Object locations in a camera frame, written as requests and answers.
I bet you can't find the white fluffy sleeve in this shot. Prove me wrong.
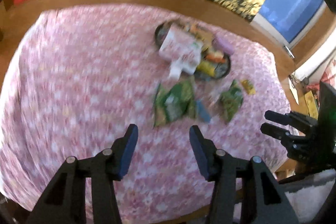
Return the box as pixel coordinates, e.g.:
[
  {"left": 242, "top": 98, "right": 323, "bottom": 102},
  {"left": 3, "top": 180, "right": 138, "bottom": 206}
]
[{"left": 233, "top": 169, "right": 336, "bottom": 223}]

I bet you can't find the orange cracker packet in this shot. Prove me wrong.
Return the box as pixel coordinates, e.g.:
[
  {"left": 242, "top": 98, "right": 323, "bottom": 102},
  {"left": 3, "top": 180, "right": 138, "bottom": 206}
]
[{"left": 190, "top": 24, "right": 214, "bottom": 45}]

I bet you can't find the pink floral bed sheet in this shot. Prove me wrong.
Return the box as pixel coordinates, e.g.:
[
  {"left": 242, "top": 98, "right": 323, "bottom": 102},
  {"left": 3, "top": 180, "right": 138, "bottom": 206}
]
[{"left": 0, "top": 3, "right": 292, "bottom": 224}]

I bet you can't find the orange snack packet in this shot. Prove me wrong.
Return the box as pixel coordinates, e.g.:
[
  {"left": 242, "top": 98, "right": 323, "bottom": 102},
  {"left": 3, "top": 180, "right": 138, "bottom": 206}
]
[{"left": 205, "top": 53, "right": 227, "bottom": 64}]

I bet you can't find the wooden headboard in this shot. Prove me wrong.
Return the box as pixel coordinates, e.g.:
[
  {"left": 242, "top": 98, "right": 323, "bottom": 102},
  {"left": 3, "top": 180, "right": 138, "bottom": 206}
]
[{"left": 1, "top": 0, "right": 294, "bottom": 71}]

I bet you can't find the blue white patterned plate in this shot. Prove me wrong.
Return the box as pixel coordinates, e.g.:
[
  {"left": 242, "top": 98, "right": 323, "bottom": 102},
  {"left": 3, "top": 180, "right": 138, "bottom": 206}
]
[{"left": 154, "top": 19, "right": 234, "bottom": 81}]

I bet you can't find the purple snack packet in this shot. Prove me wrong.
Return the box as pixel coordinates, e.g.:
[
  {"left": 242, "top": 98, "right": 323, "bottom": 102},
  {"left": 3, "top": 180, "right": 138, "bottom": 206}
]
[{"left": 213, "top": 36, "right": 235, "bottom": 56}]

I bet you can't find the white pink jelly drink pouch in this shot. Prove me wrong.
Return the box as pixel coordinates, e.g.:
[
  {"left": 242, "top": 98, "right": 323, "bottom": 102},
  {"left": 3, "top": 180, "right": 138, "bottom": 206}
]
[{"left": 159, "top": 23, "right": 203, "bottom": 80}]

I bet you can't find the clear blue candy packet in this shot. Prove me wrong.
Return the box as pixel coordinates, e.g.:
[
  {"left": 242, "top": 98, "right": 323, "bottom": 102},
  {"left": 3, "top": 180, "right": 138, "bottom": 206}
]
[{"left": 195, "top": 100, "right": 211, "bottom": 123}]

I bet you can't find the yellow pickle snack packet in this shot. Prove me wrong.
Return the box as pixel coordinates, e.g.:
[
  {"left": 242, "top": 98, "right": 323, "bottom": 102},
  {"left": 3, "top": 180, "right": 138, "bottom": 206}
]
[{"left": 241, "top": 80, "right": 256, "bottom": 95}]

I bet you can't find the large green snack bag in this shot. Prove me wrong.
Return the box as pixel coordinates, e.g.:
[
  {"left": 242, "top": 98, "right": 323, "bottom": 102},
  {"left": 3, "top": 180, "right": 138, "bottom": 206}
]
[{"left": 153, "top": 77, "right": 197, "bottom": 127}]

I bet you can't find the small green snack bag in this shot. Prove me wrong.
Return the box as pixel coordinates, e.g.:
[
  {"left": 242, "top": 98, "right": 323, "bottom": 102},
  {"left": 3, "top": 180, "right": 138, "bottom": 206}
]
[{"left": 219, "top": 80, "right": 244, "bottom": 123}]

